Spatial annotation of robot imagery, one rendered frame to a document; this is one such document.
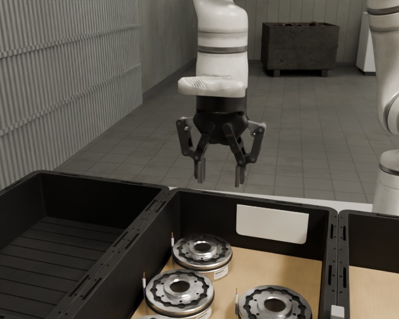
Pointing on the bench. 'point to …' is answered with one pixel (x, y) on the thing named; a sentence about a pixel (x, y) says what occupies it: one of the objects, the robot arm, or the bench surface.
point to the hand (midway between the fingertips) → (220, 175)
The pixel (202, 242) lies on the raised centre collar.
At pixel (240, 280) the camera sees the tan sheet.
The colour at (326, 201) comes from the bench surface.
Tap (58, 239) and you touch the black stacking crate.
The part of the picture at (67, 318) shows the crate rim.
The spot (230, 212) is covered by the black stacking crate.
